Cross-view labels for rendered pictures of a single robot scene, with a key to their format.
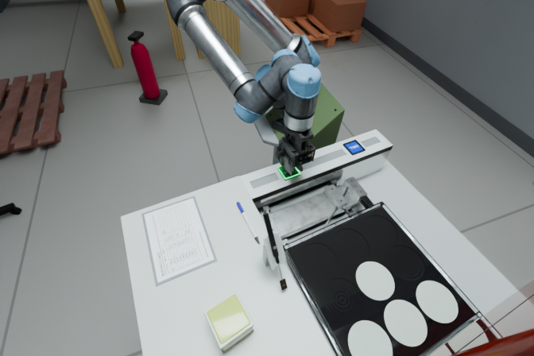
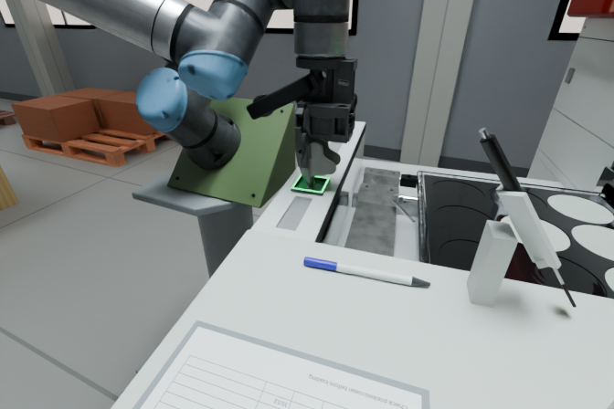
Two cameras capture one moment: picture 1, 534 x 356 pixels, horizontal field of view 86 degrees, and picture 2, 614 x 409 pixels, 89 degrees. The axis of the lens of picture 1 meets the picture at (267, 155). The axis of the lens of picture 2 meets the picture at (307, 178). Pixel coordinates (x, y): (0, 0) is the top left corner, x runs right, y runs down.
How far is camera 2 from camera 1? 0.58 m
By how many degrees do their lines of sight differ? 40
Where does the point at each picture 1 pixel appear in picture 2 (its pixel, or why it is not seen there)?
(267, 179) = (297, 210)
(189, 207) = (214, 352)
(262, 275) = (513, 324)
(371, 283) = not seen: hidden behind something
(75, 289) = not seen: outside the picture
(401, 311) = (593, 237)
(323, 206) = (377, 213)
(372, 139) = not seen: hidden behind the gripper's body
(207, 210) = (264, 322)
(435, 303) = (582, 210)
